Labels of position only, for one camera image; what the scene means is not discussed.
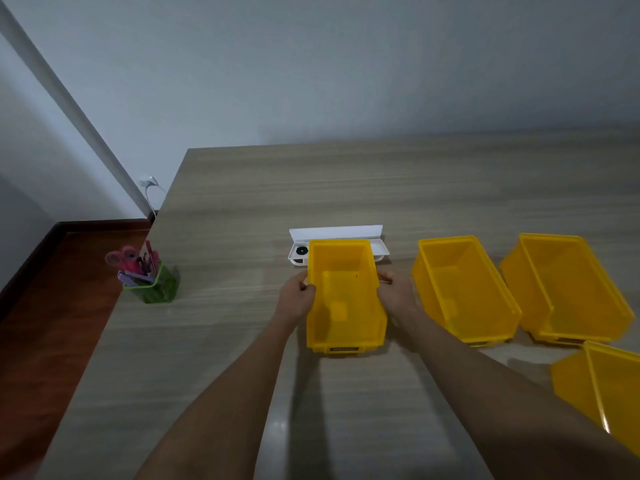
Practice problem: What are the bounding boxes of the pink handled scissors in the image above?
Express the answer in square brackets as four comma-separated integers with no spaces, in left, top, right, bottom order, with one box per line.
[104,245,144,275]

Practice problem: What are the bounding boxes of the person's right forearm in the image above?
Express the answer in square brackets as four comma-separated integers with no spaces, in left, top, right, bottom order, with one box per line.
[394,307,640,480]

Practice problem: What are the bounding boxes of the purple craft knife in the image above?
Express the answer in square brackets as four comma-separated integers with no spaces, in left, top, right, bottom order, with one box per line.
[117,271,157,288]

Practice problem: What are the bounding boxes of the yellow plastic storage bin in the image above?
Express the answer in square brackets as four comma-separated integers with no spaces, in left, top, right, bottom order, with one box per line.
[305,239,388,355]
[499,233,636,346]
[550,341,640,458]
[411,236,523,348]

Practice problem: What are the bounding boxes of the person's left hand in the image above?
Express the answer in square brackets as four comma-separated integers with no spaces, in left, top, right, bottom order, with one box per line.
[276,271,317,329]

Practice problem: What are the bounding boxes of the person's right hand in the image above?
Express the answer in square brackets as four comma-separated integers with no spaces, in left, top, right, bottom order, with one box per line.
[376,270,422,327]

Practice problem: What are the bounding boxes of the green transparent pen holder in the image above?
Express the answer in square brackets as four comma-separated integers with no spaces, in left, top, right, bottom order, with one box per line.
[123,265,181,304]

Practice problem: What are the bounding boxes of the white plastic tray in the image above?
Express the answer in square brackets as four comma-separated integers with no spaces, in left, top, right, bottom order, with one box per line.
[287,225,390,267]

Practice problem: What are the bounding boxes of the person's left forearm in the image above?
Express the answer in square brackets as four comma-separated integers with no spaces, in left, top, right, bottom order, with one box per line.
[134,314,300,480]

